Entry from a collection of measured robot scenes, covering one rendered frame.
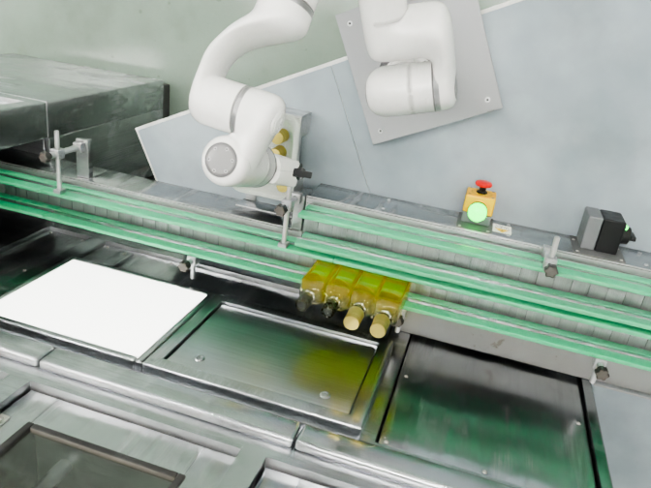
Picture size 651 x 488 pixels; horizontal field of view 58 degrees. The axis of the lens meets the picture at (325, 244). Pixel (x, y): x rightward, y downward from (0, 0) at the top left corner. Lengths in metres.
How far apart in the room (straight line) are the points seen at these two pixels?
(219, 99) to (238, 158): 0.09
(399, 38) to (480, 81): 0.39
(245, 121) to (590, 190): 0.92
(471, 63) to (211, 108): 0.74
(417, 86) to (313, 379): 0.63
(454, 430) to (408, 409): 0.10
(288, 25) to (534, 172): 0.80
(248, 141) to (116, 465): 0.61
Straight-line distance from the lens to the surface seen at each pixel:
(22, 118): 1.90
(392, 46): 1.11
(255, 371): 1.28
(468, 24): 1.45
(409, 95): 1.15
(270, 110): 0.86
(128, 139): 2.33
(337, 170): 1.57
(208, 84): 0.89
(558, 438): 1.37
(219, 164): 0.87
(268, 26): 0.91
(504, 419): 1.36
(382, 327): 1.22
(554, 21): 1.47
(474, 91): 1.45
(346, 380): 1.29
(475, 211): 1.43
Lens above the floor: 2.22
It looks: 63 degrees down
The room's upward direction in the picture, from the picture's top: 140 degrees counter-clockwise
